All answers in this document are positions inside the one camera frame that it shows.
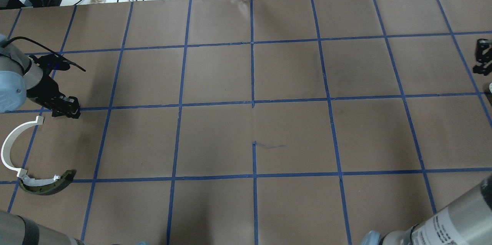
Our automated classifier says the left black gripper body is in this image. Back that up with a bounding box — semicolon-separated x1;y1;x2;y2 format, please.
27;75;81;119

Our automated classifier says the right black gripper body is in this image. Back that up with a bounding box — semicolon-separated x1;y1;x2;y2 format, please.
476;38;492;63

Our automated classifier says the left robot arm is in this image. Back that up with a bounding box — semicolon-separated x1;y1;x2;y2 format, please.
0;35;85;119

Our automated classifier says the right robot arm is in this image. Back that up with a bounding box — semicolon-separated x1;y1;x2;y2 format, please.
346;35;491;245

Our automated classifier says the dark green brake shoe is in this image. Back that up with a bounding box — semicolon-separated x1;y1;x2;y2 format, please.
18;170;76;196

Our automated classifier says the white curved plastic bracket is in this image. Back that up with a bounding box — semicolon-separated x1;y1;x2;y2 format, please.
1;115;44;179

